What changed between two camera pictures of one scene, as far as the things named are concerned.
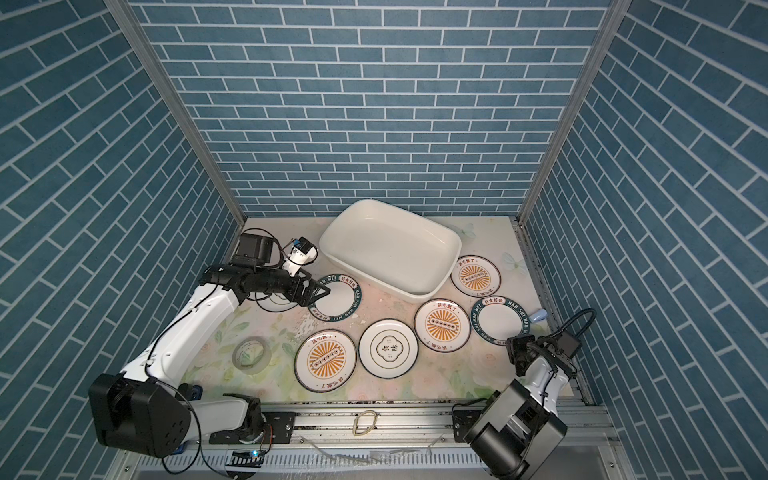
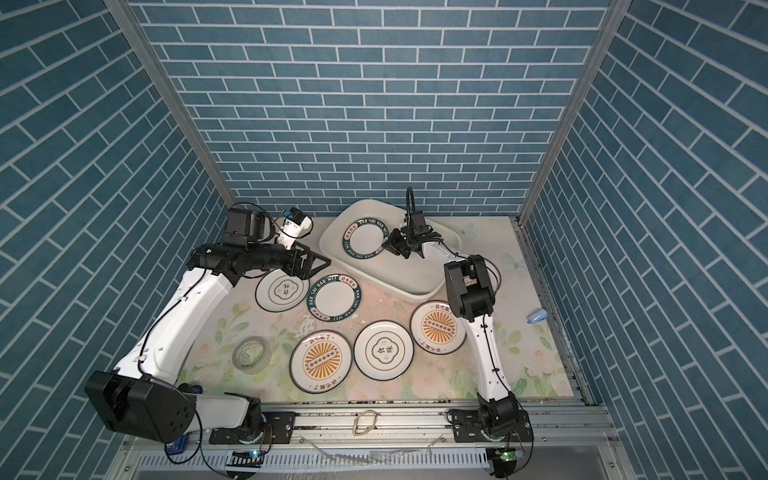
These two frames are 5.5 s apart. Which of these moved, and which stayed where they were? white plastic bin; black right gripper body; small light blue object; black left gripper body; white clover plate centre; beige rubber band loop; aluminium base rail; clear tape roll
Moved: black right gripper body; black left gripper body
Stayed: clear tape roll; aluminium base rail; beige rubber band loop; small light blue object; white clover plate centre; white plastic bin
